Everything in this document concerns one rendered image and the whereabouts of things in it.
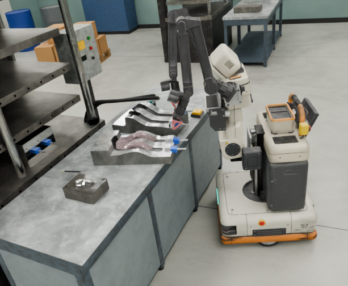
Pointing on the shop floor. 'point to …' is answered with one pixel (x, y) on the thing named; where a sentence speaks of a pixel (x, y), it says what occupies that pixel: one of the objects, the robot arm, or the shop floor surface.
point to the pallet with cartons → (47, 54)
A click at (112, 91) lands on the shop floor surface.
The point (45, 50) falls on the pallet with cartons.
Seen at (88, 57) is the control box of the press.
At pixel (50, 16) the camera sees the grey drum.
